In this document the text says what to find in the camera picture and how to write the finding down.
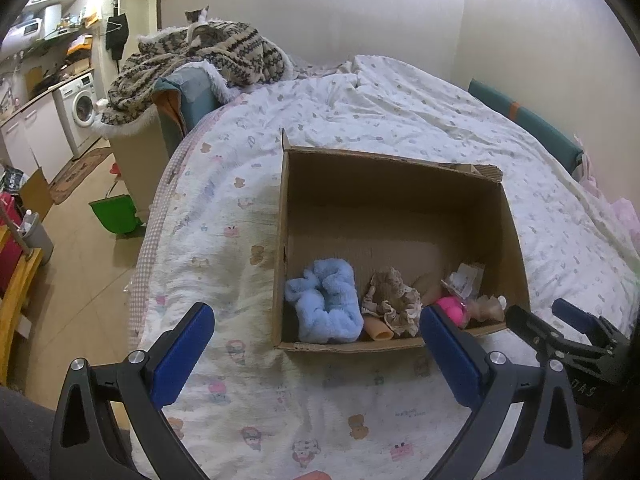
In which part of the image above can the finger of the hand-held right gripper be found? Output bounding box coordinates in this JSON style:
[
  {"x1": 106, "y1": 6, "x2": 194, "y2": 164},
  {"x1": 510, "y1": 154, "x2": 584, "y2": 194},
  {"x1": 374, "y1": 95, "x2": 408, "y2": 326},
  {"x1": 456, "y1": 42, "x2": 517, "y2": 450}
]
[
  {"x1": 552, "y1": 298, "x2": 623, "y2": 345},
  {"x1": 505, "y1": 305, "x2": 596, "y2": 362}
]

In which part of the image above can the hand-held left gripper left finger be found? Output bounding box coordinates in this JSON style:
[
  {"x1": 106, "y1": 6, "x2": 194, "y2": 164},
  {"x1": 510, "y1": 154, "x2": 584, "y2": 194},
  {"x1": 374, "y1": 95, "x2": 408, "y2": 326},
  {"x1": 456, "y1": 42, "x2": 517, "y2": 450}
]
[{"x1": 49, "y1": 302, "x2": 216, "y2": 480}]

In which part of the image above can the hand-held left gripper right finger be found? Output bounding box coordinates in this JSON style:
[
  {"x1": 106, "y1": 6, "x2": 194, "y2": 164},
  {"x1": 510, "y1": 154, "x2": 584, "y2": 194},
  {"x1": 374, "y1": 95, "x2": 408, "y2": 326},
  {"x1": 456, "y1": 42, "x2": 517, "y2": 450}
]
[{"x1": 419, "y1": 304, "x2": 586, "y2": 480}]

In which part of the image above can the beige soft pad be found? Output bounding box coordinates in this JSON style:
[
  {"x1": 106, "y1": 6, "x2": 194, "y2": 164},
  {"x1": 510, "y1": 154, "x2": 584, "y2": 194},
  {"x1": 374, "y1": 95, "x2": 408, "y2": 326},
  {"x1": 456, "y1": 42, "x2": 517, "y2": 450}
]
[{"x1": 467, "y1": 294, "x2": 501, "y2": 328}]

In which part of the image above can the tan tube sock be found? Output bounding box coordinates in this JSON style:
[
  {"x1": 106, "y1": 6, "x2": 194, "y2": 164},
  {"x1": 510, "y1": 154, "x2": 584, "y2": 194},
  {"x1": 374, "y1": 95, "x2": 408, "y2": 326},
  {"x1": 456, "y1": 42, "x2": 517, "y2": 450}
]
[{"x1": 363, "y1": 316, "x2": 394, "y2": 343}]

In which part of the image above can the brown frilly cloth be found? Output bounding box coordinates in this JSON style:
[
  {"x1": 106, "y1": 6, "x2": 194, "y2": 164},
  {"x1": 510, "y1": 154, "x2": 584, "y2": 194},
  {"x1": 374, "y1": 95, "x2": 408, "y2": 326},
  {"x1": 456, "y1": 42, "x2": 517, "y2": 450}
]
[{"x1": 361, "y1": 267, "x2": 425, "y2": 338}]

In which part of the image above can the brown cardboard box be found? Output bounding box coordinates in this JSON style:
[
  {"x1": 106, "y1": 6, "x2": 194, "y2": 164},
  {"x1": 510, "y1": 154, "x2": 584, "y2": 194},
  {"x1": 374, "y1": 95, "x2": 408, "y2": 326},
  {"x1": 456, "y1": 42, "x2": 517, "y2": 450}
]
[{"x1": 272, "y1": 129, "x2": 532, "y2": 353}]

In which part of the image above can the pink soft ball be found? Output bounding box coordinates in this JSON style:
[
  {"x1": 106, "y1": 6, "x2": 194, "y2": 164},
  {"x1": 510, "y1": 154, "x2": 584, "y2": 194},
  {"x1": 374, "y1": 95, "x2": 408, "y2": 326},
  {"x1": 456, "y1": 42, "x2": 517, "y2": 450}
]
[{"x1": 434, "y1": 296, "x2": 471, "y2": 331}]

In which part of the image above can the pink cloth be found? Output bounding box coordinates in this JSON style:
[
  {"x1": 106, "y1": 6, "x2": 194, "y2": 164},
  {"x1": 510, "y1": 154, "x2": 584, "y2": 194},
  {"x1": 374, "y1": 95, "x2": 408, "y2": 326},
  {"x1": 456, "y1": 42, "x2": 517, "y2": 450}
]
[{"x1": 575, "y1": 132, "x2": 640, "y2": 261}]

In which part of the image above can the light blue fluffy cloth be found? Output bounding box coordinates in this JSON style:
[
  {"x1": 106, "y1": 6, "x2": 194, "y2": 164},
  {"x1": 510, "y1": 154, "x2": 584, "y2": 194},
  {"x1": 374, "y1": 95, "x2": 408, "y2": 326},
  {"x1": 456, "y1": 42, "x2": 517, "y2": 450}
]
[{"x1": 284, "y1": 258, "x2": 365, "y2": 345}]

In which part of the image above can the green bin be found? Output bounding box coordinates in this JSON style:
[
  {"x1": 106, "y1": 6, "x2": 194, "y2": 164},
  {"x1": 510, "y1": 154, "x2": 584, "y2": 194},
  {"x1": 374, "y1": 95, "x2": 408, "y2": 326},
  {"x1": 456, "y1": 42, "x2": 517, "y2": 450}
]
[{"x1": 88, "y1": 180, "x2": 146, "y2": 235}]

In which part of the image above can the yellow wooden chair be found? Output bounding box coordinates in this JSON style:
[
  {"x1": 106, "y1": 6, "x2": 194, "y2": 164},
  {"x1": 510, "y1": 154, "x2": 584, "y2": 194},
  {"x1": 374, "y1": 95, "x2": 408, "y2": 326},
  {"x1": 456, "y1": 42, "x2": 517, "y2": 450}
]
[{"x1": 0, "y1": 225, "x2": 46, "y2": 361}]

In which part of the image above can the grey bin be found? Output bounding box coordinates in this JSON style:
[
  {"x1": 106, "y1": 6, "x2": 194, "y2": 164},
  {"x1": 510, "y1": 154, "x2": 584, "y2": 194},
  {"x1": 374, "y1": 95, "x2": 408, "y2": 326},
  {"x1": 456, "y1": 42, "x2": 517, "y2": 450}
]
[{"x1": 15, "y1": 210, "x2": 55, "y2": 267}]

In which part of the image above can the teal headboard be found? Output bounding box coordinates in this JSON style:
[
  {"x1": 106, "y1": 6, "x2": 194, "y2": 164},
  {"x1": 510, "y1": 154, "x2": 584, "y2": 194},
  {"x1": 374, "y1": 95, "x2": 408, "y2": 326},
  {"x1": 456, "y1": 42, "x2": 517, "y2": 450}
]
[{"x1": 467, "y1": 78, "x2": 586, "y2": 168}]

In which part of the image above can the beige armchair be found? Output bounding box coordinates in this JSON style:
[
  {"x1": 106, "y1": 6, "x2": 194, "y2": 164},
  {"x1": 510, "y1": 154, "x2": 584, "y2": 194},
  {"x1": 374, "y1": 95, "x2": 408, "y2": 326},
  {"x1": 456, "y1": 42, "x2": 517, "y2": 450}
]
[{"x1": 107, "y1": 120, "x2": 173, "y2": 223}]

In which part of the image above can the brown door mat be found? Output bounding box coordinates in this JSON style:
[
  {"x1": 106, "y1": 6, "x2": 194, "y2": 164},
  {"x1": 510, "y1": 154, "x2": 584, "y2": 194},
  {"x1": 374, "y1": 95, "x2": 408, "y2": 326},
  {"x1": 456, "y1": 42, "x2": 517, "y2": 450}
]
[{"x1": 47, "y1": 147, "x2": 113, "y2": 206}]

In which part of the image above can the red bag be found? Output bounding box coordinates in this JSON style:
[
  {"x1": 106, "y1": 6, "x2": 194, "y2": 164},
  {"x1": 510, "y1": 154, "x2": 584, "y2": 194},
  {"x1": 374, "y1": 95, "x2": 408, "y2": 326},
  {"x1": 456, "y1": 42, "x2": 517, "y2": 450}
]
[{"x1": 0, "y1": 191, "x2": 26, "y2": 296}]

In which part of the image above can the flat cardboard piece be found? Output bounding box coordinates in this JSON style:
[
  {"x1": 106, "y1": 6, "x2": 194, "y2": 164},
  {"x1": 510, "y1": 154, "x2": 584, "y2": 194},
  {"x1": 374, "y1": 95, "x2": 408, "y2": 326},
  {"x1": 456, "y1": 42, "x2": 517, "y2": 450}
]
[{"x1": 20, "y1": 167, "x2": 55, "y2": 221}]

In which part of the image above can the black printed bag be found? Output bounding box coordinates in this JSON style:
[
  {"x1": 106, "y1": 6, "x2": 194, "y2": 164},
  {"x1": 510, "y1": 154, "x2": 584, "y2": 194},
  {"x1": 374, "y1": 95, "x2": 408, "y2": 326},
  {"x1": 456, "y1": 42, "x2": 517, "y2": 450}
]
[{"x1": 0, "y1": 165, "x2": 29, "y2": 194}]

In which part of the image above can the white printed bed quilt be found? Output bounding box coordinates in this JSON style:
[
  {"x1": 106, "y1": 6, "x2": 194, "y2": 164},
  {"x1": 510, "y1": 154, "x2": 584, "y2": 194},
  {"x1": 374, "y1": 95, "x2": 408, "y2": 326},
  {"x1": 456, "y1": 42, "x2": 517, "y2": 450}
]
[{"x1": 125, "y1": 54, "x2": 640, "y2": 480}]

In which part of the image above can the white kitchen cabinet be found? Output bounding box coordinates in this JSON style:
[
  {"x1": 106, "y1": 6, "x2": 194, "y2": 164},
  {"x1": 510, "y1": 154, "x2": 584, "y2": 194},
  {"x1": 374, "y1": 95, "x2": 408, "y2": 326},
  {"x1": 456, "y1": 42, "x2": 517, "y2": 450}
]
[{"x1": 0, "y1": 92, "x2": 73, "y2": 186}]

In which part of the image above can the teal sofa cushion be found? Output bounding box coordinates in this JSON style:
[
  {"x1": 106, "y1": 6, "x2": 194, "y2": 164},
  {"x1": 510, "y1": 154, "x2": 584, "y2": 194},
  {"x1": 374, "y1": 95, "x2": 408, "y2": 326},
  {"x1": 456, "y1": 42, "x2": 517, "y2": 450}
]
[{"x1": 152, "y1": 67, "x2": 223, "y2": 143}]

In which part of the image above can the white washing machine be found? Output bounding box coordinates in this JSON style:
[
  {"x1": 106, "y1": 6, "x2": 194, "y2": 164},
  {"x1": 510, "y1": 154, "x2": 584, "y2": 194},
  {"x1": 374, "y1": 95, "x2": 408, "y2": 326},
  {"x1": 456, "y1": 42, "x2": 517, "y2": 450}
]
[{"x1": 54, "y1": 72, "x2": 101, "y2": 158}]

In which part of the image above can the striped fluffy blanket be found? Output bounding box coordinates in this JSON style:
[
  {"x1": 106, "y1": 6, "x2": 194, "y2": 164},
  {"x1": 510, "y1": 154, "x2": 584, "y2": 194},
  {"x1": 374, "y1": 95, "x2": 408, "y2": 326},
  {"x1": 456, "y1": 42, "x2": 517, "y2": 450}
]
[{"x1": 101, "y1": 20, "x2": 296, "y2": 136}]

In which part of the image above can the orange box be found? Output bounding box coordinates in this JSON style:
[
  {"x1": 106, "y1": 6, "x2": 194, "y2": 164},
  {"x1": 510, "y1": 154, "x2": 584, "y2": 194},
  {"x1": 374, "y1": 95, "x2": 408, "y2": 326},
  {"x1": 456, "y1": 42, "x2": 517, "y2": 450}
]
[{"x1": 66, "y1": 35, "x2": 94, "y2": 57}]

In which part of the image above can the black hanging garment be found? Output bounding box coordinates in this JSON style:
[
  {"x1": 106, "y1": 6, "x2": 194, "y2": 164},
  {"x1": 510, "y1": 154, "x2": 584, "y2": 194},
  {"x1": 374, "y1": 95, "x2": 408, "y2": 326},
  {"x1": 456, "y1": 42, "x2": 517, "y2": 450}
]
[{"x1": 105, "y1": 12, "x2": 130, "y2": 61}]

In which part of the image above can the tabby cat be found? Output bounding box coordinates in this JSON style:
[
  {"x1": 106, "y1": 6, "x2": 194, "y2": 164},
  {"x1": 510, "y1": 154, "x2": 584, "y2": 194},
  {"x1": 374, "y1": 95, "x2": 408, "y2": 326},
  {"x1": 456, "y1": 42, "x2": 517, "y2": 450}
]
[{"x1": 184, "y1": 5, "x2": 231, "y2": 46}]

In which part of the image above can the white cylinder appliance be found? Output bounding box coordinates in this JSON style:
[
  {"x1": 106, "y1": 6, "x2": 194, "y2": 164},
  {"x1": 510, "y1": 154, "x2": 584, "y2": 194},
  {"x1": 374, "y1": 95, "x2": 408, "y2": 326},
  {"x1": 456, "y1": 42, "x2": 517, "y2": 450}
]
[{"x1": 42, "y1": 4, "x2": 64, "y2": 36}]

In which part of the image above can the white microwave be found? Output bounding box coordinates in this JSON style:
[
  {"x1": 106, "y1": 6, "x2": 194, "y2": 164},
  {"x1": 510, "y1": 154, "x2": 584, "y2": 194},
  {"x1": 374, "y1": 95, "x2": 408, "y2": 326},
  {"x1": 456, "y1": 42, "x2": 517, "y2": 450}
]
[{"x1": 2, "y1": 17, "x2": 44, "y2": 51}]

